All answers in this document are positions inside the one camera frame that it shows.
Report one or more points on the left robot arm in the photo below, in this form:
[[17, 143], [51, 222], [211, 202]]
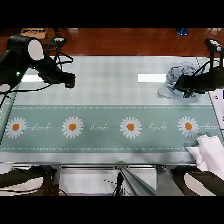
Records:
[[19, 53]]

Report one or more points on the cardboard box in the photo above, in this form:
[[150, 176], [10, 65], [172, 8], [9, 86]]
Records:
[[32, 32]]

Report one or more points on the blue object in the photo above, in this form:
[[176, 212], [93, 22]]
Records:
[[182, 31]]

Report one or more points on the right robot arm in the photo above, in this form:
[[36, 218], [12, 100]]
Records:
[[214, 80]]

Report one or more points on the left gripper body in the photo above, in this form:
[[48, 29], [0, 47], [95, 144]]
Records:
[[68, 80]]

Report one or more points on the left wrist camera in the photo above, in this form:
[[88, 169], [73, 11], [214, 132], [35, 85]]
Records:
[[58, 41]]

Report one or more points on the silver frame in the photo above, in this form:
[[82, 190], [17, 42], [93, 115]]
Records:
[[140, 186]]

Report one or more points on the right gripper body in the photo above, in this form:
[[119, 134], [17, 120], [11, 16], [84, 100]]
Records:
[[186, 84]]

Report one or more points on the light blue shirt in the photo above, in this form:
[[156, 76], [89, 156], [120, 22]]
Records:
[[176, 71]]

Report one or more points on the white garment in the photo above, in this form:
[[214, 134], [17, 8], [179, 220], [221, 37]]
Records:
[[211, 151]]

